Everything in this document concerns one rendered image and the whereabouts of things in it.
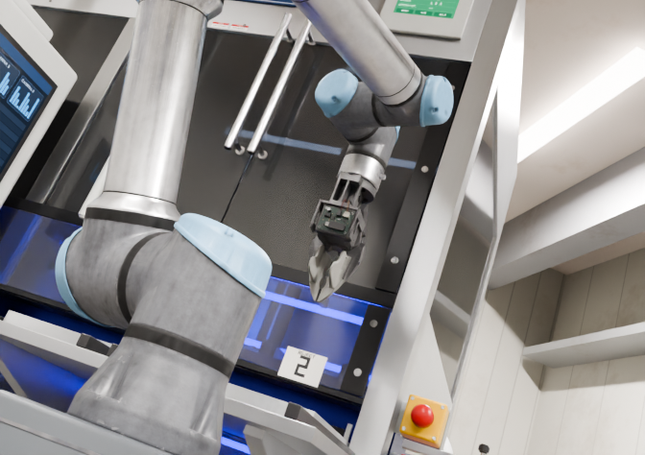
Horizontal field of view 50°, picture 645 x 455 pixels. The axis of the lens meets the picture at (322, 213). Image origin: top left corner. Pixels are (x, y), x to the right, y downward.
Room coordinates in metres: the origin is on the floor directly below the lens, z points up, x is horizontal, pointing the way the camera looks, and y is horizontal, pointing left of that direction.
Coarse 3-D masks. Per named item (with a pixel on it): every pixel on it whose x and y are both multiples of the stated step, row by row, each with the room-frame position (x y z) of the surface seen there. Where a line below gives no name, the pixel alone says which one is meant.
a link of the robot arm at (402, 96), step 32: (320, 0) 0.69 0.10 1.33; (352, 0) 0.70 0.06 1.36; (320, 32) 0.76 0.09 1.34; (352, 32) 0.74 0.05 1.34; (384, 32) 0.76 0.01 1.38; (352, 64) 0.80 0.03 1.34; (384, 64) 0.80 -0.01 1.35; (384, 96) 0.86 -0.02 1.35; (416, 96) 0.86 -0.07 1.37; (448, 96) 0.88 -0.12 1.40
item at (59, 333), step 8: (8, 312) 1.27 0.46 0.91; (8, 320) 1.27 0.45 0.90; (16, 320) 1.26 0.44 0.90; (24, 320) 1.26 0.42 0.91; (32, 320) 1.25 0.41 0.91; (32, 328) 1.25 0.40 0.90; (40, 328) 1.24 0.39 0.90; (48, 328) 1.24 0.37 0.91; (56, 328) 1.23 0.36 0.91; (64, 328) 1.23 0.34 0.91; (56, 336) 1.23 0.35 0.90; (64, 336) 1.22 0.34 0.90; (72, 336) 1.22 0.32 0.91; (72, 344) 1.22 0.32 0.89
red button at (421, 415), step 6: (414, 408) 1.23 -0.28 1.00; (420, 408) 1.22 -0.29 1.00; (426, 408) 1.22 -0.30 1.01; (414, 414) 1.22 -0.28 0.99; (420, 414) 1.22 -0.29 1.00; (426, 414) 1.21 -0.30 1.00; (432, 414) 1.21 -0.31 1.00; (414, 420) 1.22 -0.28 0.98; (420, 420) 1.22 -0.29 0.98; (426, 420) 1.21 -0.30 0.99; (432, 420) 1.22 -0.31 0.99; (420, 426) 1.22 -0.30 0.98; (426, 426) 1.22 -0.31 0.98
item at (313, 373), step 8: (288, 352) 1.35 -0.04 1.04; (296, 352) 1.35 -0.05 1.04; (304, 352) 1.34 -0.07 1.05; (288, 360) 1.35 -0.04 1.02; (296, 360) 1.35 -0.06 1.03; (304, 360) 1.34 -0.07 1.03; (312, 360) 1.33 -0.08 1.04; (320, 360) 1.33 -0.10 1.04; (280, 368) 1.36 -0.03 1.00; (288, 368) 1.35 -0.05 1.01; (312, 368) 1.33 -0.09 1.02; (320, 368) 1.33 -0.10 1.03; (288, 376) 1.35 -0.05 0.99; (296, 376) 1.34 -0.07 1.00; (304, 376) 1.34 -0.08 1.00; (312, 376) 1.33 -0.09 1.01; (320, 376) 1.33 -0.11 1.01; (312, 384) 1.33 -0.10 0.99
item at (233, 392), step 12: (228, 384) 1.11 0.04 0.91; (228, 396) 1.10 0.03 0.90; (240, 396) 1.10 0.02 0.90; (252, 396) 1.09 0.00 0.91; (264, 396) 1.08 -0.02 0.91; (264, 408) 1.08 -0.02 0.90; (276, 408) 1.07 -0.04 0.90; (324, 420) 1.12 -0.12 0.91; (336, 432) 1.20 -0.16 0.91; (348, 444) 1.31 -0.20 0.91
